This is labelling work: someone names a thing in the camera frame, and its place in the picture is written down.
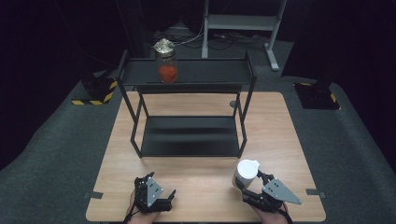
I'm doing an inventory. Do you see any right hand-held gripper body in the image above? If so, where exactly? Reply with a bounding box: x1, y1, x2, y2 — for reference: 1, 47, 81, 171
245, 177, 303, 214

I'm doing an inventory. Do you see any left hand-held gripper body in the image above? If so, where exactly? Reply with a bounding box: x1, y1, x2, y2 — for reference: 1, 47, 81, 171
134, 174, 174, 215

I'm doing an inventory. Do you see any white lidded jar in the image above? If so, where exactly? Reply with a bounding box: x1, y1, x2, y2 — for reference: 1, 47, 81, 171
232, 159, 261, 190

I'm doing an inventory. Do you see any black metal two-tier shelf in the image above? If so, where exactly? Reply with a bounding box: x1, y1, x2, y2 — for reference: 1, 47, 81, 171
115, 49, 258, 160

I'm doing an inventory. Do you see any glass jar with red contents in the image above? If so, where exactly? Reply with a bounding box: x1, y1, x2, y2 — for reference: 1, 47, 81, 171
153, 37, 179, 84

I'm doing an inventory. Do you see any person's right hand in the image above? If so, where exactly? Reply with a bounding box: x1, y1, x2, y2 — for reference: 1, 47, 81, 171
249, 204, 291, 224

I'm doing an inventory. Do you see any person's left hand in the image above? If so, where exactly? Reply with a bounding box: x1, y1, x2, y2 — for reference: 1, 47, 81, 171
125, 191, 163, 224

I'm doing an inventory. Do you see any grey tape piece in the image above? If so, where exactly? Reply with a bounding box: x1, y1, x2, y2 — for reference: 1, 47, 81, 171
83, 189, 105, 200
305, 188, 327, 200

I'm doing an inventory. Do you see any black box with striped edge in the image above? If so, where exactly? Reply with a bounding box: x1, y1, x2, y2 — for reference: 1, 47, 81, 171
71, 73, 119, 106
292, 78, 341, 110

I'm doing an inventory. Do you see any grey metal stand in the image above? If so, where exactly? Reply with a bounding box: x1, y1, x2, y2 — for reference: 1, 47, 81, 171
201, 0, 288, 72

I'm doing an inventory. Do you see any right hand-held gripper black cable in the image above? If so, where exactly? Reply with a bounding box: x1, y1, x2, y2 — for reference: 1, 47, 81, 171
277, 207, 294, 224

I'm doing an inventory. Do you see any hand-held gripper black cable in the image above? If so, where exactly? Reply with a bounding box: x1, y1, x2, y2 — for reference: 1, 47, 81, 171
123, 199, 139, 224
277, 207, 294, 224

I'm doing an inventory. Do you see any left hand-held gripper black cable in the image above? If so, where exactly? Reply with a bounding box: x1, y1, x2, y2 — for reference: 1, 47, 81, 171
123, 199, 139, 224

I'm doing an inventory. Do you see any bundle of black cables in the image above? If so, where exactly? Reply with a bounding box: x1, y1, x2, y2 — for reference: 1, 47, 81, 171
211, 31, 269, 45

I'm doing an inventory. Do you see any white cable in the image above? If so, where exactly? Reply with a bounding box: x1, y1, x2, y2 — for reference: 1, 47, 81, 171
177, 18, 206, 47

